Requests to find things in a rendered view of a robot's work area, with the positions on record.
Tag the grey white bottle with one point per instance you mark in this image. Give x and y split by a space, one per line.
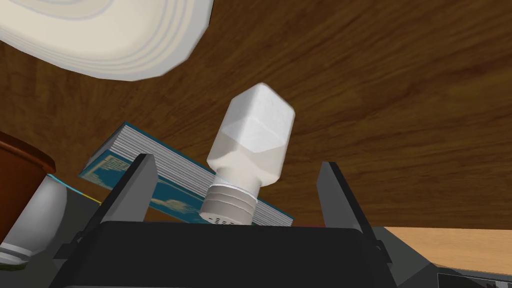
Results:
36 224

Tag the teal book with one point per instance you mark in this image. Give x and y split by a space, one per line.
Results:
160 176

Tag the white salt shaker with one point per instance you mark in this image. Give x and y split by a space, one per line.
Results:
250 152

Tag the brown pot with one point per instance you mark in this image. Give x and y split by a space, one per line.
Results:
18 180

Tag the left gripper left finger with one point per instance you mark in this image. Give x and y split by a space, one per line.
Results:
134 188

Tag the white plate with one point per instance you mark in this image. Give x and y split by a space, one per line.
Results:
104 36

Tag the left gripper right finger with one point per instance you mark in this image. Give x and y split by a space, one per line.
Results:
334 196

